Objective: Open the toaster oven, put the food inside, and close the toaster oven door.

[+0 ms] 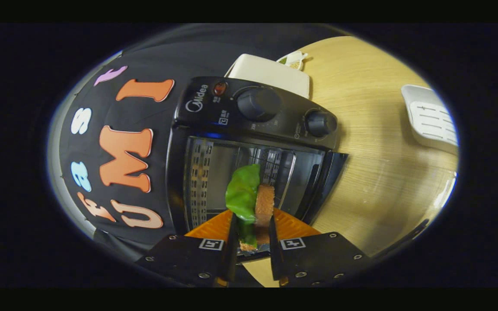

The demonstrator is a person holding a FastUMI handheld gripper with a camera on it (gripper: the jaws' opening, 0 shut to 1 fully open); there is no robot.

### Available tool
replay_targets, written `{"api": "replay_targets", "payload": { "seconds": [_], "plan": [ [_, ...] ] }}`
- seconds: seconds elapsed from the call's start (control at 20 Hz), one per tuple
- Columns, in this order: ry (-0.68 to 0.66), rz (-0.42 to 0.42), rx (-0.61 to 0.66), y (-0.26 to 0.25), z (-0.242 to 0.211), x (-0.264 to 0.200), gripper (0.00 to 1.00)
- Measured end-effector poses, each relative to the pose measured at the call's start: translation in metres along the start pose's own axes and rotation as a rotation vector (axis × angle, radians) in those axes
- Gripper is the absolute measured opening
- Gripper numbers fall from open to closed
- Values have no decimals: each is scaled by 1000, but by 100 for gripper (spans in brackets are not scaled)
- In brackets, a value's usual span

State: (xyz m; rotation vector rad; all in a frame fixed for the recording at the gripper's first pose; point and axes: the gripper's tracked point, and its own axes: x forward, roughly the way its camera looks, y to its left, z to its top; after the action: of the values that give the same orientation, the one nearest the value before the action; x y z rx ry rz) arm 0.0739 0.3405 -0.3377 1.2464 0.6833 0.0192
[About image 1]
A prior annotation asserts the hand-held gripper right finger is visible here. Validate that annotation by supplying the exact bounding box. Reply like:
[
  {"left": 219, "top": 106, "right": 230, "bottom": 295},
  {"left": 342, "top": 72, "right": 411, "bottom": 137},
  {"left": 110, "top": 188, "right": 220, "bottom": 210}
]
[{"left": 268, "top": 208, "right": 374, "bottom": 288}]

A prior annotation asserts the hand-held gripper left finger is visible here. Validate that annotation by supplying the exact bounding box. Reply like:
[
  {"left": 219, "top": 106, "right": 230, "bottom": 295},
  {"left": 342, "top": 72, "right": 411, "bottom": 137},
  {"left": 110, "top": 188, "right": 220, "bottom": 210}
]
[{"left": 134, "top": 210, "right": 239, "bottom": 288}]

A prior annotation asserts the white bread lettuce sandwich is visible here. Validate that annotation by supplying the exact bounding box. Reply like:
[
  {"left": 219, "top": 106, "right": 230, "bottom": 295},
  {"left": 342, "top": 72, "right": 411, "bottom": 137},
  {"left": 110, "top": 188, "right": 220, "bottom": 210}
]
[{"left": 225, "top": 163, "right": 275, "bottom": 253}]

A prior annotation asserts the black toaster oven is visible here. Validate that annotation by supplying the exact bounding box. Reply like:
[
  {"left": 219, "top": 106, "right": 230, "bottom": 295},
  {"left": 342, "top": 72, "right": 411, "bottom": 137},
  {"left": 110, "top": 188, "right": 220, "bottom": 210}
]
[{"left": 166, "top": 76, "right": 457, "bottom": 264}]

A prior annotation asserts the white pop-up toaster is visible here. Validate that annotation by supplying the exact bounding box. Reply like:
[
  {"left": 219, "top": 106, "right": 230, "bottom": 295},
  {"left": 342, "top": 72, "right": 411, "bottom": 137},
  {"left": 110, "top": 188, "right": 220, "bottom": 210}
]
[{"left": 224, "top": 54, "right": 311, "bottom": 99}]

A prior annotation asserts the white divided dish of beans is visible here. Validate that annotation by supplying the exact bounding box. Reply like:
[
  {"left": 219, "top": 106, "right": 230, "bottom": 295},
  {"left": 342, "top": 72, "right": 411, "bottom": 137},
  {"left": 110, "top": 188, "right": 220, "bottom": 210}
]
[{"left": 276, "top": 51, "right": 309, "bottom": 71}]

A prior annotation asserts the white plastic tray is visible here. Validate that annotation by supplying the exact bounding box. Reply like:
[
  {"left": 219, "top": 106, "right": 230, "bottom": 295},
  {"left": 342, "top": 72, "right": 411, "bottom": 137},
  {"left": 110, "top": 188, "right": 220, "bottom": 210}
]
[{"left": 401, "top": 85, "right": 459, "bottom": 156}]

